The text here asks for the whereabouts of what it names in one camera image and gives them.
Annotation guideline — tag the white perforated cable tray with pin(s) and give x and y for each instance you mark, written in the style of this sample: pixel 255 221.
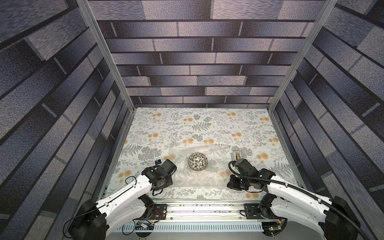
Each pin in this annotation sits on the white perforated cable tray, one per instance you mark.
pixel 200 227

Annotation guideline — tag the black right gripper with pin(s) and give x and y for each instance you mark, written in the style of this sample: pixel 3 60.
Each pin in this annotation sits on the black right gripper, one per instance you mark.
pixel 234 182

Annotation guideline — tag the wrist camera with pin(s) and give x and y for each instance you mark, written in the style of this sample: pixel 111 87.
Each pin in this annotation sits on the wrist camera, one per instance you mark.
pixel 245 168
pixel 167 168

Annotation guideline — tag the left green circuit board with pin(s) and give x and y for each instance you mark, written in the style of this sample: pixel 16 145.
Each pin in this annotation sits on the left green circuit board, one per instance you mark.
pixel 144 225

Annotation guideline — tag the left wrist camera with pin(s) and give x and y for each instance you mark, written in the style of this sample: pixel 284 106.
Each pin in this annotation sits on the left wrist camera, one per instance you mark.
pixel 167 168

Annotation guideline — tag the aluminium frame post right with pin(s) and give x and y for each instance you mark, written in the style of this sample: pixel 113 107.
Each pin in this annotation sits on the aluminium frame post right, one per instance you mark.
pixel 318 24

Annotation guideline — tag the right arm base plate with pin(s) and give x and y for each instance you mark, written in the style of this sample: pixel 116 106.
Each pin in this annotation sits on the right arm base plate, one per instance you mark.
pixel 255 211

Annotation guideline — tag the right green circuit board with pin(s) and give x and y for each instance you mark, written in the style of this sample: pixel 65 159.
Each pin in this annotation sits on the right green circuit board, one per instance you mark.
pixel 270 229

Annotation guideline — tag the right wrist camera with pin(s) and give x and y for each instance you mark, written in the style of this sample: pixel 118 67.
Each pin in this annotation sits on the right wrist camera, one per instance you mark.
pixel 245 168

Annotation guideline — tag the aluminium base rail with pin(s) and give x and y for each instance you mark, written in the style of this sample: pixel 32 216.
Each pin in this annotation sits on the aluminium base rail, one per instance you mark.
pixel 208 210

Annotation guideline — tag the green circuit board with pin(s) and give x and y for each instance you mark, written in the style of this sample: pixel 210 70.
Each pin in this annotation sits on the green circuit board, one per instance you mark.
pixel 144 225
pixel 270 229

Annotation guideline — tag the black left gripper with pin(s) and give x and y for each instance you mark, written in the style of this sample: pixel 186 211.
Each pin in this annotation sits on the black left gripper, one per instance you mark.
pixel 170 183

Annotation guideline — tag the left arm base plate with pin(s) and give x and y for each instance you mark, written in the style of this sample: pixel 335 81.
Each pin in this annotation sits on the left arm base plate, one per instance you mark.
pixel 159 212

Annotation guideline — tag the clear bubble wrap sheet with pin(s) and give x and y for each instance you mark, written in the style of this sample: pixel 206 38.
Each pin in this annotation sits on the clear bubble wrap sheet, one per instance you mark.
pixel 191 183

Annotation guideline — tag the grey tape dispenser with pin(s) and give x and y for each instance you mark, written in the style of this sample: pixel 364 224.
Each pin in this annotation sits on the grey tape dispenser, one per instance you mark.
pixel 236 156

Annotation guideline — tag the aluminium frame post left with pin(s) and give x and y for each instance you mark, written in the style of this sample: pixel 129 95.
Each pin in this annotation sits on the aluminium frame post left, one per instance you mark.
pixel 89 17

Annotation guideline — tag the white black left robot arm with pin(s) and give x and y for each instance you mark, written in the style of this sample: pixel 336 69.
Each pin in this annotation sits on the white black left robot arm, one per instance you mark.
pixel 97 220

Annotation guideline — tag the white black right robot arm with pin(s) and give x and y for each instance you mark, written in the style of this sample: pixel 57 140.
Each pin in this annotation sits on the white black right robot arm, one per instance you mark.
pixel 333 218

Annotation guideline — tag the aluminium frame post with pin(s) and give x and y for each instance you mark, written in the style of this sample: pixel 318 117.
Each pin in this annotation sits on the aluminium frame post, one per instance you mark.
pixel 89 17
pixel 318 24

